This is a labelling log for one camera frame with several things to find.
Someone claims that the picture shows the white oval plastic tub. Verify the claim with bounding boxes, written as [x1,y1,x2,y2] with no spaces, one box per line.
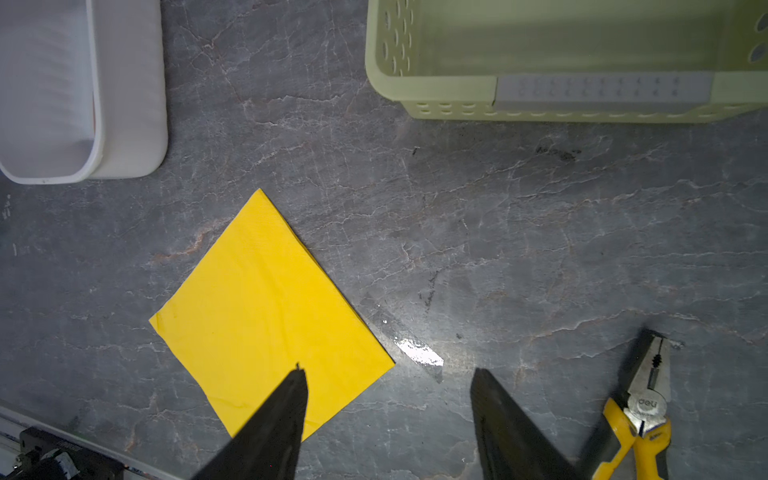
[1,0,168,185]

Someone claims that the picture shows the yellow black pliers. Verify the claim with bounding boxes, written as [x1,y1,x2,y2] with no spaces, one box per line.
[579,329,671,479]

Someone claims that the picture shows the yellow paper napkin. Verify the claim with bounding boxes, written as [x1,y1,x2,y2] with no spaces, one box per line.
[150,191,394,436]

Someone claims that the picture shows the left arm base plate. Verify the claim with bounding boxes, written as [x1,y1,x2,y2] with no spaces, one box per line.
[1,427,125,480]

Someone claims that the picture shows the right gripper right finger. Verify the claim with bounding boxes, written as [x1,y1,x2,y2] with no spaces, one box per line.
[470,368,579,479]

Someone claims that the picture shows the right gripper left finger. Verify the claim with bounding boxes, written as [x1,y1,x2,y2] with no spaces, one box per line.
[194,367,309,480]

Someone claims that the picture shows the green perforated plastic basket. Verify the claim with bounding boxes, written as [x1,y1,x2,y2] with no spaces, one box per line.
[365,1,767,124]

